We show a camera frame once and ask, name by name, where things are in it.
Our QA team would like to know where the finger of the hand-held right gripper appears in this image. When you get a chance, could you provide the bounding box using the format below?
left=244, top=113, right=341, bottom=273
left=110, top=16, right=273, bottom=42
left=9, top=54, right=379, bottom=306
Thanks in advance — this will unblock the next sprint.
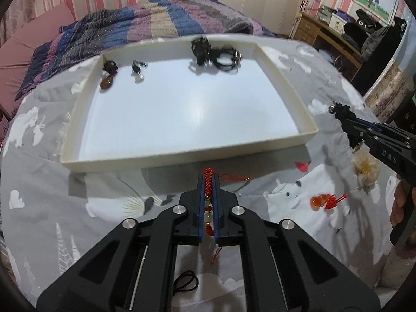
left=344, top=120, right=374, bottom=152
left=328, top=102, right=379, bottom=131

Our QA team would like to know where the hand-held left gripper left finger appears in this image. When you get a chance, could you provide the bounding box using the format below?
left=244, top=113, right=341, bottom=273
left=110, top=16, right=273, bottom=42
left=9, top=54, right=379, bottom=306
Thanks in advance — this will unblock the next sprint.
left=36, top=174, right=209, bottom=312

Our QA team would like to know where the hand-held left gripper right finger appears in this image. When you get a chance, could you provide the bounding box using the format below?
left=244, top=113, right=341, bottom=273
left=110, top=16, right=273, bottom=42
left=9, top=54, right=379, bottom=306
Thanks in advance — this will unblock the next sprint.
left=213, top=174, right=381, bottom=312

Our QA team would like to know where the red knot charm with beads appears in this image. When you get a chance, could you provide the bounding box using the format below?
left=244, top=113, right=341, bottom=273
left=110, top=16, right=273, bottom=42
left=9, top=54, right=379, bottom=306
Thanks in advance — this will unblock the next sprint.
left=203, top=168, right=251, bottom=265

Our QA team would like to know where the white shallow cardboard box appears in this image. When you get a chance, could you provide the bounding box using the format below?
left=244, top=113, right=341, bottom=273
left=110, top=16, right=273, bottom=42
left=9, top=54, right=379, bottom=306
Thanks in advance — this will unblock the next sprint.
left=59, top=34, right=319, bottom=173

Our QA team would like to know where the black leather cord bracelet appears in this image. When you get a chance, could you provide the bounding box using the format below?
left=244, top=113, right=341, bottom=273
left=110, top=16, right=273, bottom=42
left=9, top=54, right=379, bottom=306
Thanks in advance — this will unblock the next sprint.
left=210, top=46, right=244, bottom=72

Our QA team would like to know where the small black clear charm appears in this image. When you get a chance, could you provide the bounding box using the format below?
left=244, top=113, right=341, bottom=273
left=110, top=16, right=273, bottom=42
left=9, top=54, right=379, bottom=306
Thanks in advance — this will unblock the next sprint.
left=130, top=60, right=147, bottom=82

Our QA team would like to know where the black hair claw clip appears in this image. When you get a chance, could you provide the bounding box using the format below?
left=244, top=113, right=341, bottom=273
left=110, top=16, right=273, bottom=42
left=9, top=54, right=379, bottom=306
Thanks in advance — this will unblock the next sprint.
left=189, top=36, right=212, bottom=72

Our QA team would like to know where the person's right hand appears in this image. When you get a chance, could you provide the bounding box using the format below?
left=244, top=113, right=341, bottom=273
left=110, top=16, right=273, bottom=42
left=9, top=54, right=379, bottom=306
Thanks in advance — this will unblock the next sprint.
left=390, top=176, right=405, bottom=230

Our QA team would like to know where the cream flower scrunchie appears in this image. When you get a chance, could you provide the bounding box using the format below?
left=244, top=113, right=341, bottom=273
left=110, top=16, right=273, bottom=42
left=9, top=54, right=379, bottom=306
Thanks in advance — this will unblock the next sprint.
left=353, top=154, right=381, bottom=187

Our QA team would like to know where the floral patterned cloth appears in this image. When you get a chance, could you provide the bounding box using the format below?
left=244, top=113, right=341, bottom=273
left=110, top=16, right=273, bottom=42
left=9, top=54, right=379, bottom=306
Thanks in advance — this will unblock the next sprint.
left=364, top=63, right=416, bottom=121

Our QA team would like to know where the orange red knotted charm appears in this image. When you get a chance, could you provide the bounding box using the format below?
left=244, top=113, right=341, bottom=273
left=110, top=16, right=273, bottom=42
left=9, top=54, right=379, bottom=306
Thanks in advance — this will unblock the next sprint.
left=310, top=193, right=348, bottom=212

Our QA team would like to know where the dark hanging jacket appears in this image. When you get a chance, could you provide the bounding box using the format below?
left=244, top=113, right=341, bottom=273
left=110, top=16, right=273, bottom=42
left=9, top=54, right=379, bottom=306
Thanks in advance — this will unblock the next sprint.
left=361, top=16, right=408, bottom=62

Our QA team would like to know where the black bag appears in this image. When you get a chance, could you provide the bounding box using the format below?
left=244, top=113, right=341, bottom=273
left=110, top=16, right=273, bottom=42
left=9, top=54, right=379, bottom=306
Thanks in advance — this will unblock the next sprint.
left=343, top=10, right=384, bottom=46

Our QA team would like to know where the white storage box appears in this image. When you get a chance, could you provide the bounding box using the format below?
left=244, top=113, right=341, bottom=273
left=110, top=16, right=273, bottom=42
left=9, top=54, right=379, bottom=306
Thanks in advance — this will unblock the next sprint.
left=328, top=15, right=345, bottom=35

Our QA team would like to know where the wooden desk with drawers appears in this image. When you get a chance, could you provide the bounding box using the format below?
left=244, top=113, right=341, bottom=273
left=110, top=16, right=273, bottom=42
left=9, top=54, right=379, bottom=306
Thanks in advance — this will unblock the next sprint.
left=291, top=12, right=365, bottom=75

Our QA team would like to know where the grey polar bear blanket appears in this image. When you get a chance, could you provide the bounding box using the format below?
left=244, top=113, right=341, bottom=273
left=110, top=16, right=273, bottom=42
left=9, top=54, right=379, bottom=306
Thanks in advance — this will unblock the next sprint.
left=0, top=36, right=416, bottom=312

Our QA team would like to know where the white wardrobe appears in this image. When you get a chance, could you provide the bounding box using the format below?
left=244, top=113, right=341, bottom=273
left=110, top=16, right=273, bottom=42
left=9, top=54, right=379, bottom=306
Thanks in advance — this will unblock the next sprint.
left=217, top=0, right=311, bottom=35

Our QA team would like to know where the striped purple blue quilt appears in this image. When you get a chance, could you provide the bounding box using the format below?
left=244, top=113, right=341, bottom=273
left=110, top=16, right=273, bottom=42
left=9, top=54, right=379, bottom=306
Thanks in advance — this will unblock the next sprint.
left=15, top=0, right=277, bottom=105

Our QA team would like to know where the black elastic hair tie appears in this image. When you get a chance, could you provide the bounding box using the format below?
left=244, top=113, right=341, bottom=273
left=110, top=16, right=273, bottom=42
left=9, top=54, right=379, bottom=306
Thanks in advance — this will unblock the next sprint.
left=172, top=270, right=199, bottom=298

